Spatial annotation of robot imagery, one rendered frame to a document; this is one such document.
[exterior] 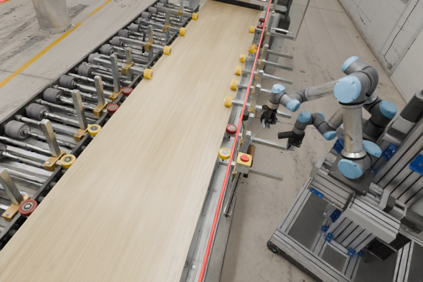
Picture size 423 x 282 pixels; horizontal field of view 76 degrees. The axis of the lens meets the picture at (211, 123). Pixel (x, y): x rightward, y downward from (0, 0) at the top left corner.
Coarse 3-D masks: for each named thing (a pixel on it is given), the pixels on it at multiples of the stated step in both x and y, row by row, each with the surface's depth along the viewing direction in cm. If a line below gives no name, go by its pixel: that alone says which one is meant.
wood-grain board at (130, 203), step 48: (192, 48) 279; (240, 48) 293; (144, 96) 212; (192, 96) 220; (96, 144) 171; (144, 144) 176; (192, 144) 181; (96, 192) 147; (144, 192) 150; (192, 192) 154; (48, 240) 126; (96, 240) 128; (144, 240) 131
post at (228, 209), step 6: (240, 174) 141; (234, 180) 145; (240, 180) 144; (234, 186) 148; (234, 192) 151; (228, 198) 157; (234, 198) 156; (228, 204) 160; (228, 210) 163; (228, 216) 168
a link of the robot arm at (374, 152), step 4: (364, 140) 150; (364, 144) 147; (368, 144) 148; (372, 144) 149; (364, 148) 145; (368, 148) 145; (372, 148) 146; (376, 148) 147; (368, 152) 144; (372, 152) 143; (376, 152) 143; (380, 152) 144; (372, 156) 144; (376, 156) 144; (372, 160) 144; (372, 164) 150; (368, 168) 151
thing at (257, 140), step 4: (232, 136) 201; (240, 136) 199; (252, 140) 199; (256, 140) 198; (260, 140) 198; (264, 140) 199; (268, 140) 199; (264, 144) 199; (268, 144) 198; (272, 144) 197; (276, 144) 197; (280, 144) 198; (276, 148) 198; (280, 148) 197; (284, 148) 196
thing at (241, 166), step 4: (240, 152) 138; (240, 156) 136; (248, 156) 137; (240, 160) 134; (248, 160) 135; (236, 164) 134; (240, 164) 133; (244, 164) 133; (248, 164) 133; (236, 168) 136; (240, 168) 135; (244, 168) 134; (248, 168) 134; (244, 172) 137
